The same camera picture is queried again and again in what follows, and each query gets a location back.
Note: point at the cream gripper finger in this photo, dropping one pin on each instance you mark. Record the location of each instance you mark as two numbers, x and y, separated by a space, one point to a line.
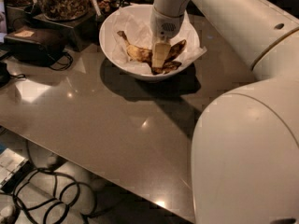
160 51

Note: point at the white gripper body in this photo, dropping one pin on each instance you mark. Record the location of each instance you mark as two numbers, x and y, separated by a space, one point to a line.
164 26

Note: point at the brown banana peel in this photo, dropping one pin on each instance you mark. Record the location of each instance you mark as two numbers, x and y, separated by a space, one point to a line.
143 55

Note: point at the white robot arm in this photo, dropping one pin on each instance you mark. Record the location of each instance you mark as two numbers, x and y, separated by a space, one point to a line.
245 145

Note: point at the white ceramic bowl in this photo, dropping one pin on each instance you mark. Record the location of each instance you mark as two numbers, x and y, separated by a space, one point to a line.
135 22

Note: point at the white paper bowl liner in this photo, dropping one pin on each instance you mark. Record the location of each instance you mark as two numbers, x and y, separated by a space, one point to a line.
133 44

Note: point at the metal stand under jar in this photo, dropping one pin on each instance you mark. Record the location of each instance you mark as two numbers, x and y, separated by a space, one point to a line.
79 33

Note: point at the glass jar of nuts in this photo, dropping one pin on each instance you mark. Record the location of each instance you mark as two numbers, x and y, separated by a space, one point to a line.
63 10

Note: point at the black box with label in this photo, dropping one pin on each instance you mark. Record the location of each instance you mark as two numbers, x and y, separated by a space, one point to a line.
38 47

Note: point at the white box on floor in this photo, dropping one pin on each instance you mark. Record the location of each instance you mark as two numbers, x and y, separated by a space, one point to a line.
12 166

